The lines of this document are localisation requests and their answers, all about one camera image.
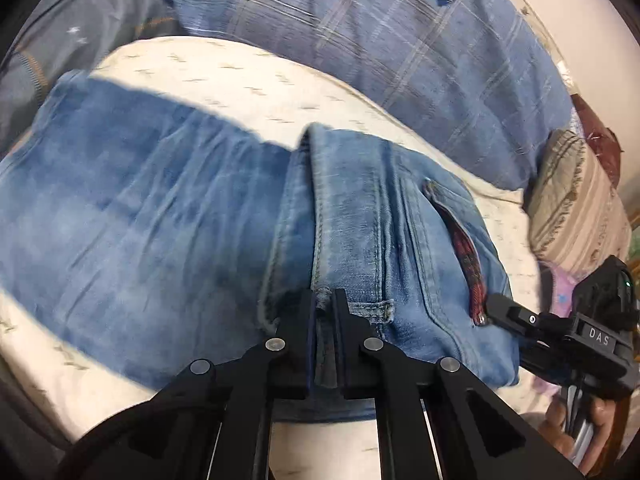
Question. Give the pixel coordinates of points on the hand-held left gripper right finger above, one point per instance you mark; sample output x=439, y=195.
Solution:
x=345, y=360

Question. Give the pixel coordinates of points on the blue denim pants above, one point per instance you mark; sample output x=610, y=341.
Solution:
x=150, y=240

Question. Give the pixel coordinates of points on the person's right hand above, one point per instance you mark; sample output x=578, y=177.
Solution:
x=602, y=415

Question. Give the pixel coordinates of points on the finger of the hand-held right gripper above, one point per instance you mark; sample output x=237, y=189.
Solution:
x=542, y=360
x=520, y=316

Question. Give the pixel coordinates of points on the beige striped pillow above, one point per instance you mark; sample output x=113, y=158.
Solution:
x=575, y=210

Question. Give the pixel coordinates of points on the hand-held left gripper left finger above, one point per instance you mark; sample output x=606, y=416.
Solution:
x=300, y=360

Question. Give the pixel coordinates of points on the grey patterned cloth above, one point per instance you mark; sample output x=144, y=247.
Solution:
x=75, y=35

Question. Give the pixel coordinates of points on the dark red cushion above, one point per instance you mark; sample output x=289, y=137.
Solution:
x=597, y=140

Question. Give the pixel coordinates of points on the cream leaf print blanket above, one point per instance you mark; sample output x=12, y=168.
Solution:
x=200, y=75

